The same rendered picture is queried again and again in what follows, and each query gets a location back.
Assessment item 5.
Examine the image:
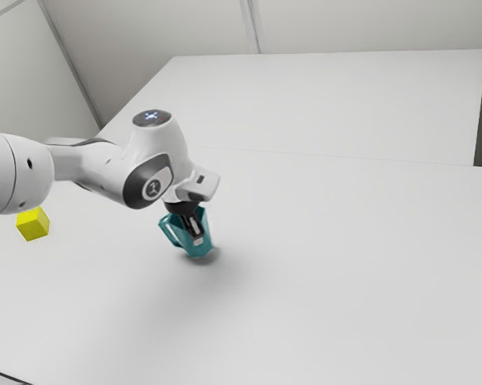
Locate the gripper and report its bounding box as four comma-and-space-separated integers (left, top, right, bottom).
163, 200, 206, 248

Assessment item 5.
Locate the teal faceted mug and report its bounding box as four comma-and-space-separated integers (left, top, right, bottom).
156, 206, 215, 259

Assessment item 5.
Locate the yellow block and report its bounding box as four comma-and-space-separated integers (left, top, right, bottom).
15, 206, 51, 243

